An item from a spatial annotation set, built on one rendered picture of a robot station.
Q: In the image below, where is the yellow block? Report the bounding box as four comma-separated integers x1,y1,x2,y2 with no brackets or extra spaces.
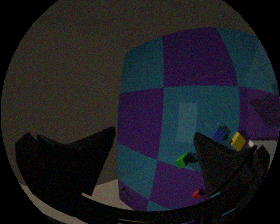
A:
230,132,246,152

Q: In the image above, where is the blue cube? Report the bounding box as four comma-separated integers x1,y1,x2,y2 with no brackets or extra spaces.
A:
211,128,226,143

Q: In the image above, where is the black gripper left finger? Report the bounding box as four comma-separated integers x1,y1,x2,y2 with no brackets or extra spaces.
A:
36,127,116,197

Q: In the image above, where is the red block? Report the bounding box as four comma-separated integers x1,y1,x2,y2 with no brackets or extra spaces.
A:
192,188,202,199

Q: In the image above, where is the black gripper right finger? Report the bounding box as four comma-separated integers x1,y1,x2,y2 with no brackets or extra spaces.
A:
192,132,257,197

